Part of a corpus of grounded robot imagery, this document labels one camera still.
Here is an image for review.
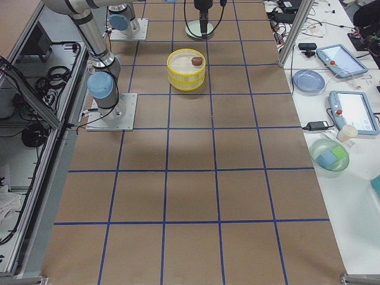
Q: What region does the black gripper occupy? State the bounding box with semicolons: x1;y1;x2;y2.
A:
194;0;213;37

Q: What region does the dark red bun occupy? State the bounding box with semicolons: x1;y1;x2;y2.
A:
191;56;203;67

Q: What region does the yellow rimmed steamer basket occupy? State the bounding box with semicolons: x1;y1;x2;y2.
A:
167;48;206;81

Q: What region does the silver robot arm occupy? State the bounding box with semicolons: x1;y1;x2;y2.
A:
107;1;214;39
43;1;125;120

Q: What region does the yellow rimmed steamer tray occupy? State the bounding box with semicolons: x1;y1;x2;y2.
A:
168;75;205;91

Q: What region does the mint green bowl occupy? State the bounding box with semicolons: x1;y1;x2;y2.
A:
185;20;214;39

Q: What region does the black webcam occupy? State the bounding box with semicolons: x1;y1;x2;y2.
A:
298;43;317;58

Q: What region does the blue plate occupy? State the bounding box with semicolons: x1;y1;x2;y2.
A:
293;69;325;93

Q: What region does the upper teach pendant tablet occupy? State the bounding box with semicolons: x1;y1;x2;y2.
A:
316;44;368;78

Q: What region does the teach pendant tablet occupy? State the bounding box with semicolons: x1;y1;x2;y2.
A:
328;91;379;135
316;44;368;78

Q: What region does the black power adapter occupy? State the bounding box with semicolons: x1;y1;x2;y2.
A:
302;121;334;131

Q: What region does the lower teach pendant tablet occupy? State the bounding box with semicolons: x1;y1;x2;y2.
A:
328;91;379;135

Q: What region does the paper cup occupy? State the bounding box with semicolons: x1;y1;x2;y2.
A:
336;125;358;143

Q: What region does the green glass bowl with blocks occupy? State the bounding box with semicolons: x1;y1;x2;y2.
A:
309;138;350;178

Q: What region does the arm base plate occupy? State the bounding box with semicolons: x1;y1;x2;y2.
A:
85;93;138;131
110;18;148;42

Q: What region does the aluminium frame post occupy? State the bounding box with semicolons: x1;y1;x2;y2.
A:
278;0;314;68

